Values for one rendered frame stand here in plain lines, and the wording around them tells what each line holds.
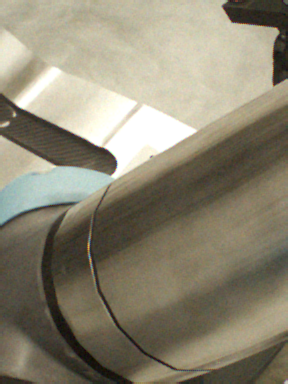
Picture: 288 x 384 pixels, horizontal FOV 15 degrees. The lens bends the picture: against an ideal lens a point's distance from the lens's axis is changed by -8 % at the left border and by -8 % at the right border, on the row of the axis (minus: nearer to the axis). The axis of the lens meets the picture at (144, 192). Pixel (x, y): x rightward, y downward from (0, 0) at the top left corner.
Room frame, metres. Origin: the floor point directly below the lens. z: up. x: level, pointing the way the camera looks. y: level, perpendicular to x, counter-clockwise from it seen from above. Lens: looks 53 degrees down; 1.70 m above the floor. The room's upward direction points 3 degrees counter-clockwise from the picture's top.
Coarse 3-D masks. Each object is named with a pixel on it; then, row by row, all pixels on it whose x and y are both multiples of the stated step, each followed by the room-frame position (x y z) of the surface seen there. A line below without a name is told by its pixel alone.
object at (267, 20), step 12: (240, 0) 0.77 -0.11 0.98; (252, 0) 0.77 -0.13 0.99; (264, 0) 0.76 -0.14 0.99; (276, 0) 0.76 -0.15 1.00; (228, 12) 0.77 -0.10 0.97; (240, 12) 0.76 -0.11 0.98; (252, 12) 0.75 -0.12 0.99; (264, 12) 0.74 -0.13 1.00; (276, 12) 0.73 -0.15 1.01; (252, 24) 0.75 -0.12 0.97; (264, 24) 0.74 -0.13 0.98; (276, 24) 0.73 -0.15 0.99
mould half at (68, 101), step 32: (0, 32) 0.81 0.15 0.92; (0, 64) 0.77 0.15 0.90; (32, 64) 0.77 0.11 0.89; (32, 96) 0.73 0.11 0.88; (64, 96) 0.72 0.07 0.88; (96, 96) 0.72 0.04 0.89; (64, 128) 0.68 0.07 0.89; (96, 128) 0.67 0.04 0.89; (128, 128) 0.67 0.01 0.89; (160, 128) 0.67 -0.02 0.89; (0, 160) 0.65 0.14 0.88; (32, 160) 0.64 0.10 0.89; (128, 160) 0.63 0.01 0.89
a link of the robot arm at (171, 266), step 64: (256, 128) 0.19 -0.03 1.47; (0, 192) 0.25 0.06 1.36; (64, 192) 0.24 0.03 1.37; (128, 192) 0.20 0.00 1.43; (192, 192) 0.18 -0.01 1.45; (256, 192) 0.17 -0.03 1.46; (0, 256) 0.22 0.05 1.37; (64, 256) 0.19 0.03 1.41; (128, 256) 0.18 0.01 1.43; (192, 256) 0.17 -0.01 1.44; (256, 256) 0.16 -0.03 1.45; (0, 320) 0.18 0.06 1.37; (64, 320) 0.17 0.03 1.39; (128, 320) 0.16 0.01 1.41; (192, 320) 0.16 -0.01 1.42; (256, 320) 0.15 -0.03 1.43
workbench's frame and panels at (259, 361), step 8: (280, 344) 0.83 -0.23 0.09; (264, 352) 0.78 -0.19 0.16; (272, 352) 0.81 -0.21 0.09; (240, 360) 0.71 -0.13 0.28; (248, 360) 0.74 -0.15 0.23; (256, 360) 0.76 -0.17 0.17; (264, 360) 0.79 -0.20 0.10; (272, 360) 0.81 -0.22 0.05; (224, 368) 0.67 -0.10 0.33; (232, 368) 0.69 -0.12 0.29; (240, 368) 0.72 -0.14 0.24; (248, 368) 0.74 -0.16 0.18; (256, 368) 0.77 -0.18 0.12; (264, 368) 0.79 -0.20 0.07; (200, 376) 0.60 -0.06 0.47; (208, 376) 0.64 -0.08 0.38; (216, 376) 0.66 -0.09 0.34; (224, 376) 0.68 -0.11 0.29; (232, 376) 0.70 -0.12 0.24; (240, 376) 0.72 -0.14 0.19; (248, 376) 0.75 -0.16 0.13; (256, 376) 0.77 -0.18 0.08
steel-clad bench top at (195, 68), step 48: (0, 0) 1.01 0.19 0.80; (48, 0) 0.99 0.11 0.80; (96, 0) 0.98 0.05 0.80; (144, 0) 0.97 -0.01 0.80; (192, 0) 0.97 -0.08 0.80; (48, 48) 0.89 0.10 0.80; (96, 48) 0.87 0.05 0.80; (144, 48) 0.87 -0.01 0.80; (192, 48) 0.87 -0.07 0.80; (240, 48) 0.87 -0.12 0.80; (144, 96) 0.79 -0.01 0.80; (192, 96) 0.79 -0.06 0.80; (240, 96) 0.79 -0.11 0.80
